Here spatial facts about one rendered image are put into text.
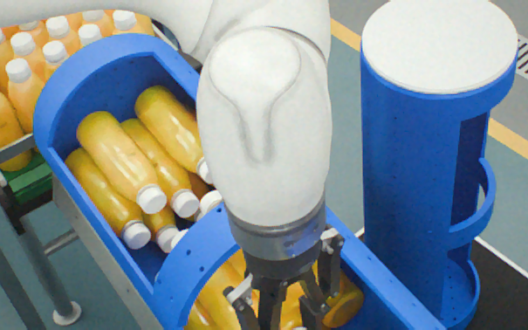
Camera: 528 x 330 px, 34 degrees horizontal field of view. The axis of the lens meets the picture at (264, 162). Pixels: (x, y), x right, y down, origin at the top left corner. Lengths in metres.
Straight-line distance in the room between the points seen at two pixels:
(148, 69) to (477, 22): 0.61
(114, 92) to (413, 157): 0.57
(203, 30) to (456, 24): 0.95
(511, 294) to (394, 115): 0.87
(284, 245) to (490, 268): 1.65
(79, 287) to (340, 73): 1.16
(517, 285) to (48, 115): 1.39
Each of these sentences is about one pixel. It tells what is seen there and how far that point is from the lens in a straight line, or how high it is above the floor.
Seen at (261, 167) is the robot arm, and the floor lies 1.61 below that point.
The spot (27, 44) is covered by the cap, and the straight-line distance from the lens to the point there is 1.65.
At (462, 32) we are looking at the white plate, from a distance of 1.63.
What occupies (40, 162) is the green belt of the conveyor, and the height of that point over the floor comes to 0.90.
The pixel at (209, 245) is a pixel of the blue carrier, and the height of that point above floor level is 1.22.
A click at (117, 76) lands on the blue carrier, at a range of 1.45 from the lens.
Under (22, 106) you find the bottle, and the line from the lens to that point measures 1.63.
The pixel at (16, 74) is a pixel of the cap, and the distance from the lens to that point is 1.60.
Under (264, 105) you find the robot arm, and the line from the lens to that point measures 0.62.
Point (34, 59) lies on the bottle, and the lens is 1.67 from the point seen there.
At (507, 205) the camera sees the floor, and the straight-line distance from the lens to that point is 2.69.
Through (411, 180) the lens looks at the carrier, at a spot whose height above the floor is 0.79.
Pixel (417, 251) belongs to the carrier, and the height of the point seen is 0.55.
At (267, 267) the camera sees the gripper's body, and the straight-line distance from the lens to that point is 0.79.
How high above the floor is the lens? 2.11
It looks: 49 degrees down
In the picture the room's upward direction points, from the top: 9 degrees counter-clockwise
